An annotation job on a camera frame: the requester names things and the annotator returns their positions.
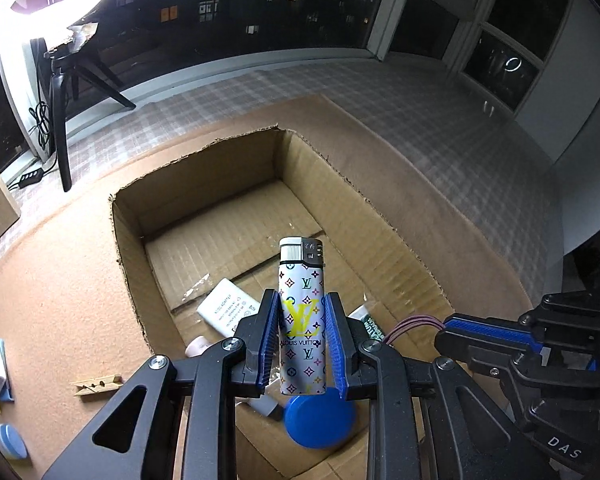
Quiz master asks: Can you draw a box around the white patterned lighter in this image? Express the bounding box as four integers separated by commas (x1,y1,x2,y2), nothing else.
278,236,328,397

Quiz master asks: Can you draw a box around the wooden clothespin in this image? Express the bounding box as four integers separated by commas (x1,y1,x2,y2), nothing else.
70,372,123,401

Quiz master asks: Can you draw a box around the black inline cable controller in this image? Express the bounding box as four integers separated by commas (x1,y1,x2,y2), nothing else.
7,169,46,191

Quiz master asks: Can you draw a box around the pink tube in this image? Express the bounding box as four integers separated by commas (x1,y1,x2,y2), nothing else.
185,336,283,418

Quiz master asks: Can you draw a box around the black tripod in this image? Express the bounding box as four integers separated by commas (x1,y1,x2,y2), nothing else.
42,35,137,192

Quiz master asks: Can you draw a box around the white charger plug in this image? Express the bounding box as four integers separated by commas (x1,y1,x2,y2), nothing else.
196,279,261,338

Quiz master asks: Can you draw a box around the black ring light cable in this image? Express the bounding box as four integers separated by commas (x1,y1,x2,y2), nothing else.
27,102,53,161

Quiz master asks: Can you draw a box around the white sunscreen bottle blue cap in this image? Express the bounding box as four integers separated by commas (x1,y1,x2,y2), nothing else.
0,422,28,460

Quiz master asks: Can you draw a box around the green lip balm tube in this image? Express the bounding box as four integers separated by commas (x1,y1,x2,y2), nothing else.
357,307,388,346

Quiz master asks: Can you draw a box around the small blue box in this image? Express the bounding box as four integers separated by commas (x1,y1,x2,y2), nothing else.
0,337,16,413

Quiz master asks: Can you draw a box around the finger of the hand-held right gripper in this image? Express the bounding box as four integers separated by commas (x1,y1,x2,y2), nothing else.
435,330,528,376
445,313,536,348

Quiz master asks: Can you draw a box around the blue round lid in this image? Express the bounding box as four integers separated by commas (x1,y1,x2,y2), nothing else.
284,387,358,448

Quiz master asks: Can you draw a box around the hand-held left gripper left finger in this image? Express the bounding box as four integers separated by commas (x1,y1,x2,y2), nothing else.
42,287,281,480

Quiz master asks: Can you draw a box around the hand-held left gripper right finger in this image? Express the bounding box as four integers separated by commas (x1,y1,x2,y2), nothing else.
325,291,518,480

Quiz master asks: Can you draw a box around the cardboard box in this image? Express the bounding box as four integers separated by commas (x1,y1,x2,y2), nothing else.
109,122,536,480

